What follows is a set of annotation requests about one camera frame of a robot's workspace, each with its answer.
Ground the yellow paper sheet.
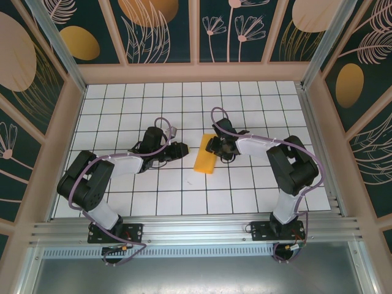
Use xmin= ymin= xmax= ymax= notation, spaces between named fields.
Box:
xmin=193 ymin=132 xmax=217 ymax=176

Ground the grey metal sheet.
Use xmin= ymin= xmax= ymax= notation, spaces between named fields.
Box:
xmin=17 ymin=256 xmax=379 ymax=294

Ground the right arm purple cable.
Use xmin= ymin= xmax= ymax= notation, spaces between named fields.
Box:
xmin=211 ymin=107 xmax=326 ymax=264

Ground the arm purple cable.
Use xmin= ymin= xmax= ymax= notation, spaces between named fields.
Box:
xmin=211 ymin=107 xmax=326 ymax=264
xmin=67 ymin=117 xmax=177 ymax=267

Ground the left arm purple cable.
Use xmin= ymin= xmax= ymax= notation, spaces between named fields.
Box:
xmin=67 ymin=117 xmax=177 ymax=267

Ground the long aluminium base rail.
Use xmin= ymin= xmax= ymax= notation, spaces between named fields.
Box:
xmin=28 ymin=215 xmax=364 ymax=247

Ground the wide aluminium side rail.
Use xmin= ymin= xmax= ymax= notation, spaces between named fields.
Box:
xmin=295 ymin=81 xmax=349 ymax=218

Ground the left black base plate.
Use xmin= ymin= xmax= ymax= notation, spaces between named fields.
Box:
xmin=87 ymin=222 xmax=145 ymax=244

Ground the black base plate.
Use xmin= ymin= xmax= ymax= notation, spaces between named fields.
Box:
xmin=87 ymin=222 xmax=145 ymax=244
xmin=250 ymin=220 xmax=307 ymax=243

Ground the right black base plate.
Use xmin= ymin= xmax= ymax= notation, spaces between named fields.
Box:
xmin=250 ymin=220 xmax=307 ymax=243

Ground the slotted grey cable duct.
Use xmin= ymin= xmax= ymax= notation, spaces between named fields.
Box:
xmin=42 ymin=246 xmax=278 ymax=260

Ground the black round cable port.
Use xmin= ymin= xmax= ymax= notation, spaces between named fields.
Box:
xmin=274 ymin=244 xmax=300 ymax=263
xmin=102 ymin=251 xmax=128 ymax=266

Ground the aluminium frame post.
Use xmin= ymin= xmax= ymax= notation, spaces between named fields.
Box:
xmin=301 ymin=0 xmax=366 ymax=90
xmin=25 ymin=0 xmax=89 ymax=93

